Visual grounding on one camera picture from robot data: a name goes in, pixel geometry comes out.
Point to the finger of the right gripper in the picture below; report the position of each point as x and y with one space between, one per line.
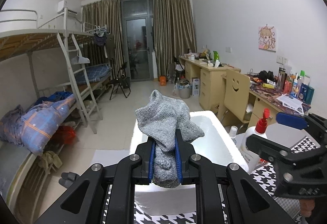
293 121
264 148

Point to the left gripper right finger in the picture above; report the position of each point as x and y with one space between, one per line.
186 173

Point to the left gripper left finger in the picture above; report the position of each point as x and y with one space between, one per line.
143 173

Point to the grey knitted sock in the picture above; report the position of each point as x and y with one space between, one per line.
159 120

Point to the person's right hand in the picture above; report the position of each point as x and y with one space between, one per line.
306 207

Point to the white printed papers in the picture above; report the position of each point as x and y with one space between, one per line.
291 103

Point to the white bottle red pump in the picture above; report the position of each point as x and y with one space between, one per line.
259 129

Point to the near wooden desk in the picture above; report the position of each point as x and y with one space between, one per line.
261 98

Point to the wooden desk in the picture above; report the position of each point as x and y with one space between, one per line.
261 98
210 81

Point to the white styrofoam box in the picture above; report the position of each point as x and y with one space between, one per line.
216 145

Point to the dark blue lotion bottle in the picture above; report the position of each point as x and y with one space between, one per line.
302 92

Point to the blue clear spray bottle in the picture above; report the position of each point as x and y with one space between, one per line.
232 133

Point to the green cap white bottle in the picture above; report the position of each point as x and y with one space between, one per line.
301 77

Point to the dark thermos flask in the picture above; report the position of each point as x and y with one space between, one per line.
281 78

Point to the houndstooth table mat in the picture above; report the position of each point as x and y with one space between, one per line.
224 194

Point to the wooden smiley chair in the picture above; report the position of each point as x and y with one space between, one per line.
233 107

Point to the grey waste bin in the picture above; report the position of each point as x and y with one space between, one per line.
185 91

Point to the white blue carton box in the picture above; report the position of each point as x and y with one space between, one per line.
195 87

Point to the far wooden desk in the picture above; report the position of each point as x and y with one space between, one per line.
210 81

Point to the orange container on floor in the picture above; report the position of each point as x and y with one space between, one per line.
162 80

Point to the red plastic bag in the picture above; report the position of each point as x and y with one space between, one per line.
64 135

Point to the black folding chair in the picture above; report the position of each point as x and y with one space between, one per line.
122 82

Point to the olive clothes under bed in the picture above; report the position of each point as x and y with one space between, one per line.
48 160

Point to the green object on desk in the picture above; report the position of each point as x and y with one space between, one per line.
216 55

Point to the blue plaid quilt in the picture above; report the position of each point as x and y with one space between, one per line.
34 128

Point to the right brown curtain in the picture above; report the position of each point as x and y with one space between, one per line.
174 32

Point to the brown curtain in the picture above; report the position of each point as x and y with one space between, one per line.
103 19
174 32

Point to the white metal bunk bed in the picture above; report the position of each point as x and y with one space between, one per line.
57 65

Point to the glass balcony door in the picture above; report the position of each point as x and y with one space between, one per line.
137 28

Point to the left brown curtain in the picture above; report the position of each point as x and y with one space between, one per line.
103 19

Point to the white air conditioner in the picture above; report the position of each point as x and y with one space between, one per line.
62 6

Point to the white wall socket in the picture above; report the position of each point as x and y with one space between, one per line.
281 60

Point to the anime girl wall poster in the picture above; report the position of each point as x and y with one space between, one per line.
267 37

